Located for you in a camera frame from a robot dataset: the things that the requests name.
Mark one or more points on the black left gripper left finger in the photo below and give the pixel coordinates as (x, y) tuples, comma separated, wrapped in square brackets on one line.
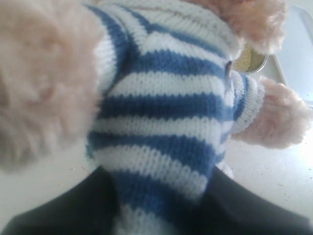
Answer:
[(89, 208)]

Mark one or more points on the white rectangular plastic tray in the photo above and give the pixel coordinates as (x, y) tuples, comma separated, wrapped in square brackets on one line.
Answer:
[(292, 65)]

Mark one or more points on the tan teddy bear striped sweater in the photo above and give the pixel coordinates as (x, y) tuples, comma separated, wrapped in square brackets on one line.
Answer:
[(150, 85)]

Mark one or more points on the steel bowl of yellow millet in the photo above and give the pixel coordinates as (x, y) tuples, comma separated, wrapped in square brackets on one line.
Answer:
[(249, 61)]

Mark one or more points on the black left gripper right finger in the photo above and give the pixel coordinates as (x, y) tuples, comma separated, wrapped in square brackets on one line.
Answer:
[(228, 208)]

